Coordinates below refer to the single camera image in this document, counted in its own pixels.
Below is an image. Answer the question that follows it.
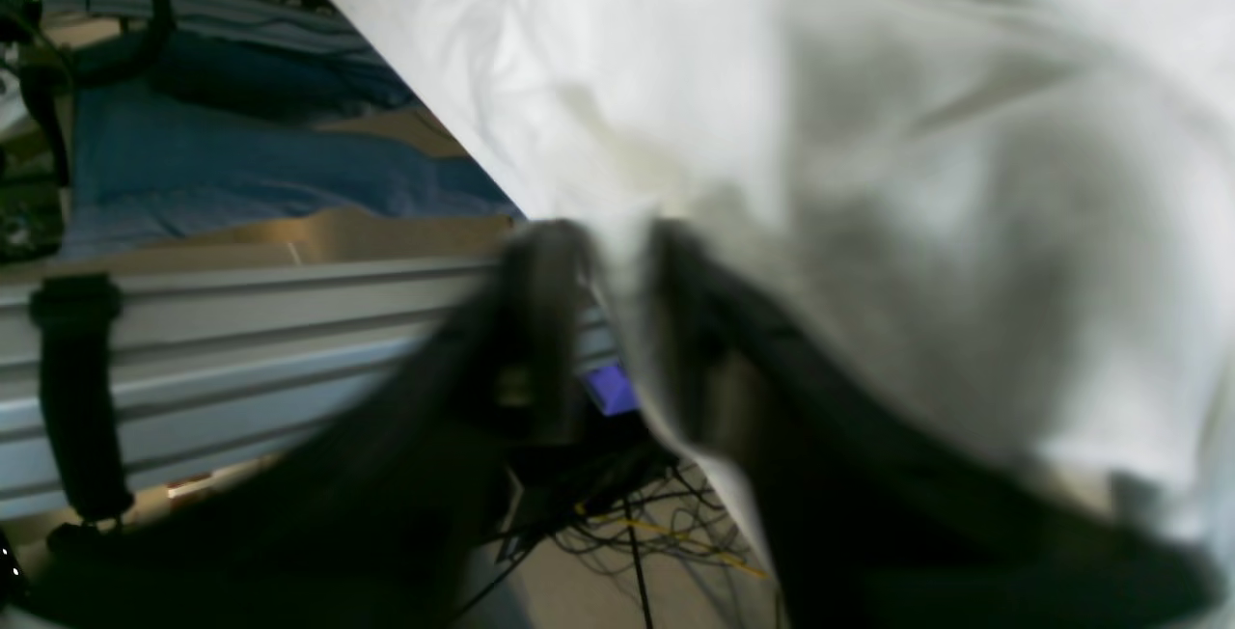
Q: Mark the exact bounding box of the white printed T-shirt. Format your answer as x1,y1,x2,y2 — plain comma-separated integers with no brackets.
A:
332,0,1233,628

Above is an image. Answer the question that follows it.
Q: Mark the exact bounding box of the black strap on rail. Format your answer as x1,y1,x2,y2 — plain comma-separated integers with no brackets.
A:
28,272,135,524

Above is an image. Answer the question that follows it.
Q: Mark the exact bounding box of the blue fabric mat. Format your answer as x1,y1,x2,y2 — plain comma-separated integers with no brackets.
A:
53,30,520,260

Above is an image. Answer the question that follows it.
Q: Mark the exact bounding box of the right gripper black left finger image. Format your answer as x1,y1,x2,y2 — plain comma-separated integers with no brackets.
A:
19,220,588,628

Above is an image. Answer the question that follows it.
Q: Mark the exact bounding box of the yellow floor cable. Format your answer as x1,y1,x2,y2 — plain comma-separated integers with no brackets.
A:
574,504,773,582

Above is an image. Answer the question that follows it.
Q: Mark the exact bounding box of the grey aluminium extrusion rail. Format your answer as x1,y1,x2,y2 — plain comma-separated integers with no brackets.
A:
0,258,618,519

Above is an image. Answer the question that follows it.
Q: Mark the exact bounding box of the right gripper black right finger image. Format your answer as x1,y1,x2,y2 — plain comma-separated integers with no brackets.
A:
651,221,1221,628

